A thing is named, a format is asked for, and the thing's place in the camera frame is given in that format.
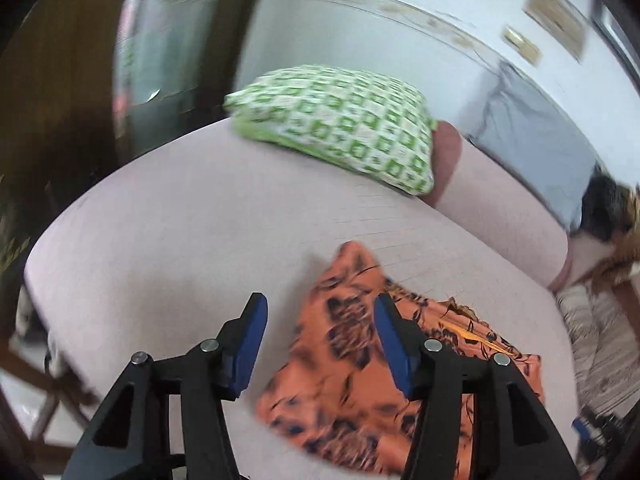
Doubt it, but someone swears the brown scarf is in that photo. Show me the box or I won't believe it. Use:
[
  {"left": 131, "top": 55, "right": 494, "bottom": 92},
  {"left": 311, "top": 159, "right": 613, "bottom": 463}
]
[{"left": 592, "top": 185, "right": 640, "bottom": 291}]

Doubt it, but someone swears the grey pillow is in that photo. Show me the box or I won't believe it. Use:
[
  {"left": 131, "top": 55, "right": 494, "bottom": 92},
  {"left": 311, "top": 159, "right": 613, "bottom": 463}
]
[{"left": 465, "top": 60, "right": 608, "bottom": 233}]

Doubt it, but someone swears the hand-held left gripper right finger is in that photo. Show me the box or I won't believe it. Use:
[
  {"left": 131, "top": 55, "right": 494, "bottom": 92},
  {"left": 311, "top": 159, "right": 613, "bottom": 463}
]
[{"left": 372, "top": 292, "right": 583, "bottom": 480}]

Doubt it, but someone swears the brown wooden frame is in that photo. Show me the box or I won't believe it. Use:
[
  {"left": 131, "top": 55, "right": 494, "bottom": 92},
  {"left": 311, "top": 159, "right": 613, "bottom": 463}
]
[{"left": 0, "top": 335, "right": 101, "bottom": 461}]

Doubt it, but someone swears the beige wall switch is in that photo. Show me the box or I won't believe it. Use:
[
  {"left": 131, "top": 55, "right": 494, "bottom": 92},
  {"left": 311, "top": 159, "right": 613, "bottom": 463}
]
[
  {"left": 502, "top": 25, "right": 527, "bottom": 52},
  {"left": 520, "top": 40, "right": 544, "bottom": 66}
]

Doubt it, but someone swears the dark furry cloth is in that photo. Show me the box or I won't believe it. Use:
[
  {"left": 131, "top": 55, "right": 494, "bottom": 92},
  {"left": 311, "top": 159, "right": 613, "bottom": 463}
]
[{"left": 580, "top": 175, "right": 633, "bottom": 243}]

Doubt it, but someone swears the small framed wall plaque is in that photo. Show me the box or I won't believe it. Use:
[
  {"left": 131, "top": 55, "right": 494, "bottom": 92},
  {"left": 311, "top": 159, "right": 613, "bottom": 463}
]
[{"left": 522, "top": 0, "right": 587, "bottom": 63}]

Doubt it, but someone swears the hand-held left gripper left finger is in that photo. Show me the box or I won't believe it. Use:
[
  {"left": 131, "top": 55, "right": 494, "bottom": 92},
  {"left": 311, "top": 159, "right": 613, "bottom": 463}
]
[{"left": 62, "top": 291, "right": 268, "bottom": 480}]

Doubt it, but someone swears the large striped floral cushion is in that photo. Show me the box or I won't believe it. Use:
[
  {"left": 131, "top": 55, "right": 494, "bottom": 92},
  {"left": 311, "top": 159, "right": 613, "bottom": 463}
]
[{"left": 575, "top": 340, "right": 640, "bottom": 413}]

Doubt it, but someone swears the large framed wall picture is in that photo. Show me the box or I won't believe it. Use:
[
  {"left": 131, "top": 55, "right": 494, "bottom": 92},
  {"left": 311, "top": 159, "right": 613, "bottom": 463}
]
[{"left": 590, "top": 0, "right": 640, "bottom": 92}]

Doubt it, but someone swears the pink sofa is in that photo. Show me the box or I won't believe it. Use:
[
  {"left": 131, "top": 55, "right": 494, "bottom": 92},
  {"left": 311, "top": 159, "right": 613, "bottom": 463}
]
[{"left": 22, "top": 115, "right": 640, "bottom": 480}]

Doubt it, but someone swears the green checked pillow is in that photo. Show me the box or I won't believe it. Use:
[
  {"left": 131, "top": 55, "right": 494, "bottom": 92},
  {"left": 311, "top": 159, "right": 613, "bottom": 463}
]
[{"left": 222, "top": 63, "right": 441, "bottom": 197}]

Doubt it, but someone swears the orange floral shirt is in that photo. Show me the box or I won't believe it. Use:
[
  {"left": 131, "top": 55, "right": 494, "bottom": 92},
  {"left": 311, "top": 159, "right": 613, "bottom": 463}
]
[{"left": 255, "top": 240, "right": 546, "bottom": 478}]

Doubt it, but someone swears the small striped floral cushion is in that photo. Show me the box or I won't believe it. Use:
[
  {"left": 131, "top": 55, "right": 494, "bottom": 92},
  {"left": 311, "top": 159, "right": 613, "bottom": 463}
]
[{"left": 555, "top": 282, "right": 618, "bottom": 361}]

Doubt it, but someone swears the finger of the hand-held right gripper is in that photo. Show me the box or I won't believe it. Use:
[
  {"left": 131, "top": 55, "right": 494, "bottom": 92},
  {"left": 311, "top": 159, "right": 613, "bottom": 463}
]
[{"left": 571, "top": 409, "right": 626, "bottom": 461}]

